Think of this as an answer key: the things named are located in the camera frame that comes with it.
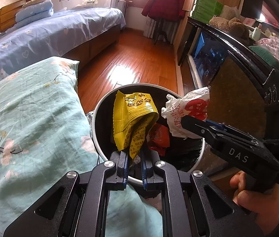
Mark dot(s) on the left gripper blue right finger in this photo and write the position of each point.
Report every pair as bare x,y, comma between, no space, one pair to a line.
191,204

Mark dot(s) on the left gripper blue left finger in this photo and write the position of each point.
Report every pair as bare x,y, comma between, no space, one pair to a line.
76,205

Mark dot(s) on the red snack bag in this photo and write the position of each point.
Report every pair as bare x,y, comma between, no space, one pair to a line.
158,139

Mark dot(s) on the white red paper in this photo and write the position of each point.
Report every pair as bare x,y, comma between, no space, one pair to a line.
193,104

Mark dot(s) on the yellow snack bag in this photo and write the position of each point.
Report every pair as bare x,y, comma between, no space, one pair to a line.
133,117

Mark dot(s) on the black round trash bin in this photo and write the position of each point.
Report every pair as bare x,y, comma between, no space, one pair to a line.
184,154

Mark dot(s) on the person's right hand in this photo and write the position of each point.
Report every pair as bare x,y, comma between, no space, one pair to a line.
266,206

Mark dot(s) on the black glass tv cabinet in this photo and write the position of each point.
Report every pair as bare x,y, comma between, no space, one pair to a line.
244,89

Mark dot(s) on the teal floral tablecloth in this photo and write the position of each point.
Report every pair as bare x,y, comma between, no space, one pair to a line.
44,133

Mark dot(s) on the pink clothes pile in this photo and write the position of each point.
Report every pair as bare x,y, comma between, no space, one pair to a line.
270,44

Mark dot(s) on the brown plush toy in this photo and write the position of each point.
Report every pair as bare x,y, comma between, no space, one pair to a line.
233,27

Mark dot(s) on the stack of green boxes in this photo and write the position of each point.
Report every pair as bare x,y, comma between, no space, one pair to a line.
205,10

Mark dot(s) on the bed with blue sheet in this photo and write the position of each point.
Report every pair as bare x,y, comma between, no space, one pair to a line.
53,36

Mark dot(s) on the dark red hanging jacket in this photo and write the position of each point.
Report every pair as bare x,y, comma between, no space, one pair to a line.
169,10

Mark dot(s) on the folded blue quilt stack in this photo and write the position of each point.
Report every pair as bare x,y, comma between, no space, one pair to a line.
32,11

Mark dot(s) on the white radiator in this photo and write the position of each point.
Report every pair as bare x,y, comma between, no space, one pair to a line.
122,6

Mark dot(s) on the wall mounted television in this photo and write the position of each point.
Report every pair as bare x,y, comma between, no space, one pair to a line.
264,11

